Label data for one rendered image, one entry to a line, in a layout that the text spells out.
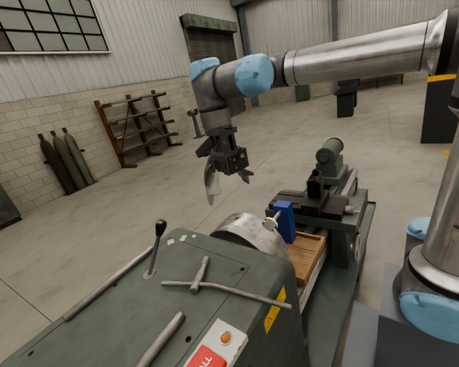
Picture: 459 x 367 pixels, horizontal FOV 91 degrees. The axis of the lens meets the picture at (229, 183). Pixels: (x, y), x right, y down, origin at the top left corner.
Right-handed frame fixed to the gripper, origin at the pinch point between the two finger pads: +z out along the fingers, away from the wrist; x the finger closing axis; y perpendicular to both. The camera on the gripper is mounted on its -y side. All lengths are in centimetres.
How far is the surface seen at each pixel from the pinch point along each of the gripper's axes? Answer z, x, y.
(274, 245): 25.2, 10.7, 3.9
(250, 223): 18.3, 9.7, -5.0
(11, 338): 141, -134, -213
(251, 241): 20.2, 3.9, 0.6
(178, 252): 15.9, -17.1, -11.4
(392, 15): -149, 1365, -395
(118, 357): 15.8, -41.3, 7.7
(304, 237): 53, 48, -11
